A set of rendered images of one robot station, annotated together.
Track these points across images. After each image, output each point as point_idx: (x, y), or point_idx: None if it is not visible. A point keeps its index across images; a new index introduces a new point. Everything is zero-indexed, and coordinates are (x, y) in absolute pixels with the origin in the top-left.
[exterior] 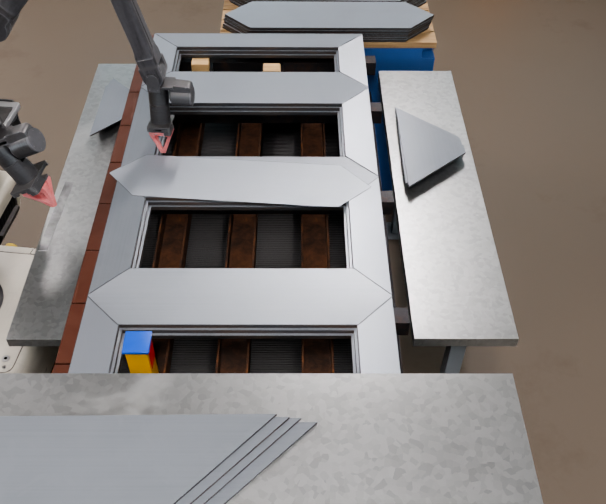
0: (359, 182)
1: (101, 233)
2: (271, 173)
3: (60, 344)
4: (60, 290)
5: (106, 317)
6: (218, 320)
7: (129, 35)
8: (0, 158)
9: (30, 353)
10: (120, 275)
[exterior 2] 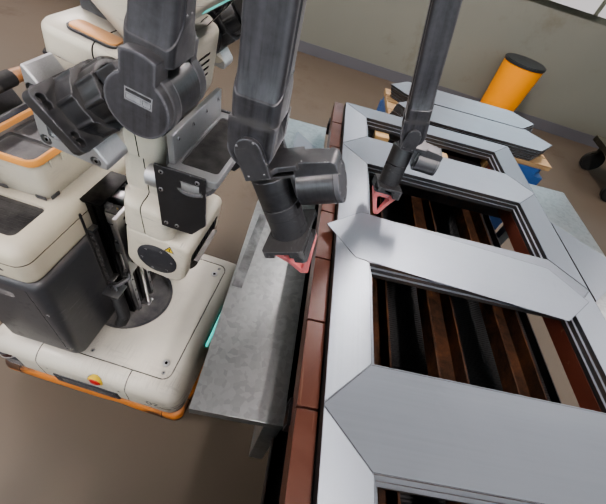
0: (575, 293)
1: (323, 297)
2: (487, 262)
3: (286, 490)
4: (255, 344)
5: (355, 454)
6: (506, 488)
7: (422, 74)
8: (271, 196)
9: (189, 360)
10: (361, 375)
